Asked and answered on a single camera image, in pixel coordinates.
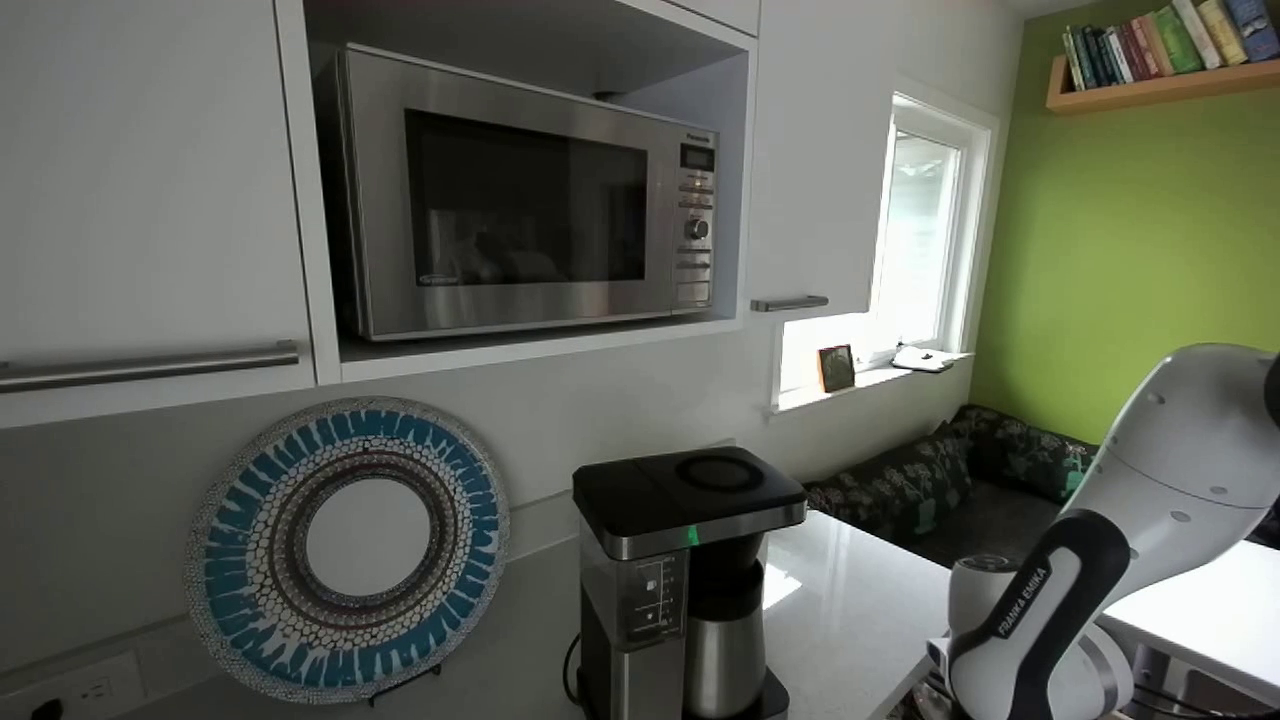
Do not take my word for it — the black and steel coffee maker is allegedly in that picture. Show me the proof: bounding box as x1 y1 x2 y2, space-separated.
567 438 811 720

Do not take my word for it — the stainless steel microwave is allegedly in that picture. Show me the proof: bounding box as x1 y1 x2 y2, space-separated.
331 34 730 347

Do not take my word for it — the narrow white cabinet door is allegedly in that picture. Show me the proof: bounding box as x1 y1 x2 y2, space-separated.
742 0 893 321

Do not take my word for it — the white flat dish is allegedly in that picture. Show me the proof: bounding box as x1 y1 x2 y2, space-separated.
889 340 967 375

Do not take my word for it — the steel coffee carafe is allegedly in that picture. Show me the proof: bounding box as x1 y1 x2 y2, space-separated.
681 531 775 720

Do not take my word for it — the white framed window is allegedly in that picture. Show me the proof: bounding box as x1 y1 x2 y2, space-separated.
864 88 1000 360

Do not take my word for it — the blue patterned decorative plate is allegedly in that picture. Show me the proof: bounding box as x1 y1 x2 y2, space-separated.
188 397 517 708

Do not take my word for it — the dark green book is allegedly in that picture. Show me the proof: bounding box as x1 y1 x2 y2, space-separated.
1062 22 1094 94

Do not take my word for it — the wide white cabinet door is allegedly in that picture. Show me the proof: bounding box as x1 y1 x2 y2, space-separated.
0 0 321 431

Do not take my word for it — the dark teal book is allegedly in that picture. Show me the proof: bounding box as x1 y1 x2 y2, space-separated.
1082 18 1114 90

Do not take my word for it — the pale book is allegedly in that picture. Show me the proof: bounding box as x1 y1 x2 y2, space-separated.
1100 22 1138 88

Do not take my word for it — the red brown book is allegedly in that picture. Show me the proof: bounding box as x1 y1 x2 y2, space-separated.
1117 12 1162 85

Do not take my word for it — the bright green book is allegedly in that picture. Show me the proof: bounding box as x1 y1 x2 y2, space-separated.
1148 2 1209 80

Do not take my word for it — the tan book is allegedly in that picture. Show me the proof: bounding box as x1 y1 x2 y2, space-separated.
1191 0 1252 72

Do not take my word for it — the blue book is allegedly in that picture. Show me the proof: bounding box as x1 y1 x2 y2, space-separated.
1226 0 1280 65

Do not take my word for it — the short steel cabinet handle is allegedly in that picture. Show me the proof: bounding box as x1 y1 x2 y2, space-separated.
746 286 837 321

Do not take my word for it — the small black picture frame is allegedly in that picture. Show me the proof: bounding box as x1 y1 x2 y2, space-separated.
817 340 861 397

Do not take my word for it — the black coffee maker cord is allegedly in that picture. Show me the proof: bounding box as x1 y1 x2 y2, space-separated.
558 633 593 713

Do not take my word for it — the long steel cabinet handle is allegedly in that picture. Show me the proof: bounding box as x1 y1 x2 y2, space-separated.
0 340 314 397

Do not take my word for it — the wooden wall shelf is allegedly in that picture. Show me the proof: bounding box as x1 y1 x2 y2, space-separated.
1040 51 1280 119

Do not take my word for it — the white wall outlet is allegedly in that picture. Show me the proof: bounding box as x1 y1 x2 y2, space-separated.
0 646 151 720

